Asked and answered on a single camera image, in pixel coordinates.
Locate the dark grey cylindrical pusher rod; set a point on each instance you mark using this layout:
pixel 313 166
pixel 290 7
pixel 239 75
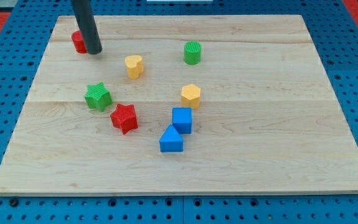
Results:
pixel 87 25

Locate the yellow heart block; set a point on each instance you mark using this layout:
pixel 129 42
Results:
pixel 134 66

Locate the green star block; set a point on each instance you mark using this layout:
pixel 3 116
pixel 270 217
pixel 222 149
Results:
pixel 98 97

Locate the red star block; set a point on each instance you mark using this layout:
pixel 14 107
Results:
pixel 124 118

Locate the red cylinder block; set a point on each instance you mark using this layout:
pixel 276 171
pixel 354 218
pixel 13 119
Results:
pixel 78 42

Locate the green cylinder block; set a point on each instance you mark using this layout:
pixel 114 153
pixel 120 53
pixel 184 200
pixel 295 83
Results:
pixel 192 52

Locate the light wooden board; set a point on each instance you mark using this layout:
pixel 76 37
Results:
pixel 269 122

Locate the yellow hexagon block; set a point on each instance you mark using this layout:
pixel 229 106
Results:
pixel 190 96

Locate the blue cube block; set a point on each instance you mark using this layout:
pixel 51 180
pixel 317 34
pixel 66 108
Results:
pixel 182 120

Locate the blue triangle block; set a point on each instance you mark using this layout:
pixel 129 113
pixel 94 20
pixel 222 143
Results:
pixel 171 140

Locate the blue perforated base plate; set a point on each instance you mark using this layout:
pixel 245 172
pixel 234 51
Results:
pixel 24 38

